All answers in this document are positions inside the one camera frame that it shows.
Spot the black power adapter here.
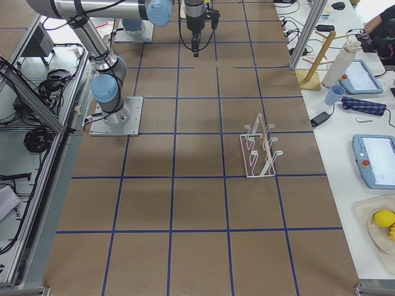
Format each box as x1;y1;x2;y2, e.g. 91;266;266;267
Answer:
310;112;331;128

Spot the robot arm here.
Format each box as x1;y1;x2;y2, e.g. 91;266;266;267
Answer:
121;1;220;57
27;1;173;123

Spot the blue cup on desk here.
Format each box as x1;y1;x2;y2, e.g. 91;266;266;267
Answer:
325;84;346;105

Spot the beige tray on desk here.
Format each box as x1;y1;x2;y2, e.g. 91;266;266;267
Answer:
353;195;394;276

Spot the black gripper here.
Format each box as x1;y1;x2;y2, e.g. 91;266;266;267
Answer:
186;14;206;57

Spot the white wire cup rack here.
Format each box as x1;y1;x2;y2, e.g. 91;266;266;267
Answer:
239;113;283;178

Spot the wooden mug tree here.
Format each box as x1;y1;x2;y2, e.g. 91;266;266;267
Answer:
296;30;350;91

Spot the white paper roll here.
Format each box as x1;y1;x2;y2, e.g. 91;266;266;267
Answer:
322;41;361;88

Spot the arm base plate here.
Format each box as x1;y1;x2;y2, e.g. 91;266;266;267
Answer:
89;96;144;136
115;20;154;43

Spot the blue teach pendant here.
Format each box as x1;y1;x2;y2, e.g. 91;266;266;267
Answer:
352;134;394;190
339;59;383;94

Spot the yellow lemon toy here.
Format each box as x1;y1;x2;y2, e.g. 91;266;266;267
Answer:
373;210;395;228

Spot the blue plaid cloth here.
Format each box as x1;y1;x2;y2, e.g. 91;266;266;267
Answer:
341;97;386;116

